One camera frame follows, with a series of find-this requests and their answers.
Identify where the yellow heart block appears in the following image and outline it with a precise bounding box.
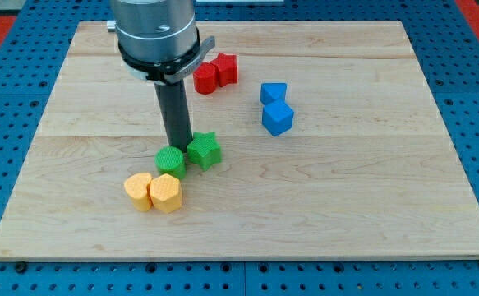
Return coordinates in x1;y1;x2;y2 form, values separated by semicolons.
123;173;153;212

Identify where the blue cube block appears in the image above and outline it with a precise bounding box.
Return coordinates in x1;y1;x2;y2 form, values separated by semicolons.
261;100;294;136

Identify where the yellow hexagon block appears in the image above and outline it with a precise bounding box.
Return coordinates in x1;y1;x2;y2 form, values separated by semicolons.
149;173;183;213

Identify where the green cylinder block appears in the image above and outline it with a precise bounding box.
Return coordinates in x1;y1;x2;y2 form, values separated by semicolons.
154;146;186;179

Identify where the wooden board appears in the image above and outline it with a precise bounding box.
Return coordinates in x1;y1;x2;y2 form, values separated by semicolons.
0;21;479;262

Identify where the red cylinder block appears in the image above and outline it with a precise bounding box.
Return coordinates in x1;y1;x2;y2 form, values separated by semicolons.
192;62;217;95

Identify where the black clamp with grey lever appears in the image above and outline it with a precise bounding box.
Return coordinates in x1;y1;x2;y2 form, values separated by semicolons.
117;29;216;86

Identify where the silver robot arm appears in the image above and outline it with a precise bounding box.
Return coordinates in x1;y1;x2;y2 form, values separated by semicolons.
110;0;200;84

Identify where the red star block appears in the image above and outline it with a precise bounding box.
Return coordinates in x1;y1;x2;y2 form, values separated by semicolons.
210;53;238;87

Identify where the blue triangle block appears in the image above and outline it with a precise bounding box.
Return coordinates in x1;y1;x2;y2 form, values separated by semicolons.
260;82;288;105

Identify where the green star block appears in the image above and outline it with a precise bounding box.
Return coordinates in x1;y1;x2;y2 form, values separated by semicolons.
187;132;222;171

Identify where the black pusher rod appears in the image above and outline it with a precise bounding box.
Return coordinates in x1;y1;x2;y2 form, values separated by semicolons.
154;81;193;153

